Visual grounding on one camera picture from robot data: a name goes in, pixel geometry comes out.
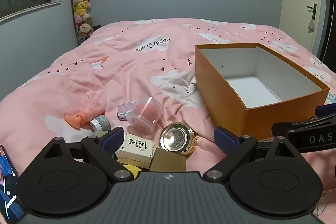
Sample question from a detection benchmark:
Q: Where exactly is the yellow case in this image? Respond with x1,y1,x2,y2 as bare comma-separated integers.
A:
123,165,137,179

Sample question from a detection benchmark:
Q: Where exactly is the pink tube with orange cap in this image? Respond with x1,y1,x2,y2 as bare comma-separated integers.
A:
64,106,105,129

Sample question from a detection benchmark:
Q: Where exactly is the pink printed blanket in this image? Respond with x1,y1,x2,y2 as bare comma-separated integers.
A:
0,18,336,223

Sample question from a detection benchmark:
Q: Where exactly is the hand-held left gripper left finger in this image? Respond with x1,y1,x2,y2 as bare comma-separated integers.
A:
37,127,132,181

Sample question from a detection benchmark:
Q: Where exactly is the clear jar with pink sponge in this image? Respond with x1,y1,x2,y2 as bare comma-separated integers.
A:
126,96,161,132

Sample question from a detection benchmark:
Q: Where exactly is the clear tube of plush toys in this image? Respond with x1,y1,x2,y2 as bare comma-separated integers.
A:
69,0,94,46

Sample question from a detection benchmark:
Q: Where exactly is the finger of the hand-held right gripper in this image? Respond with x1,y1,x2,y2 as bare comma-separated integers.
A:
272,113,336,138
315,103,336,119

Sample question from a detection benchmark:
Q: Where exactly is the small grey cream jar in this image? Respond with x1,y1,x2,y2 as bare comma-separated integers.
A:
90,115,112,132

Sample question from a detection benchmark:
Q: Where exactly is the brown paper carton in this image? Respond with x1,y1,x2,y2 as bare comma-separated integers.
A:
149,147,187,172

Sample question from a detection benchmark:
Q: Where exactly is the black door handle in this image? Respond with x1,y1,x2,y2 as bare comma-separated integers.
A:
307,3,317,20

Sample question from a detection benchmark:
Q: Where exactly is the orange cardboard box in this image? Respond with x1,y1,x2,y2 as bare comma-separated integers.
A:
195,42,330,141

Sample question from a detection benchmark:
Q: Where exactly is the smartphone with lit screen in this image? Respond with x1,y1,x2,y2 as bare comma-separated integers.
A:
0,145,25,223

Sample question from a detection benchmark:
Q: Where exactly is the white printed carton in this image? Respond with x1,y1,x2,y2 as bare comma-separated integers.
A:
116,133,156,169

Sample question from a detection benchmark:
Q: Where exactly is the round gold compact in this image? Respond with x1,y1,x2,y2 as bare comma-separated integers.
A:
159,122,197,157

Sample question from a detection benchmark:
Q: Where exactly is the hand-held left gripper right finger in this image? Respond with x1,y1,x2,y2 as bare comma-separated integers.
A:
203,126,302,179

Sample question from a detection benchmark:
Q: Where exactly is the small metal tin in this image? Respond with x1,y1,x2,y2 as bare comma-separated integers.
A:
117,101,139,119

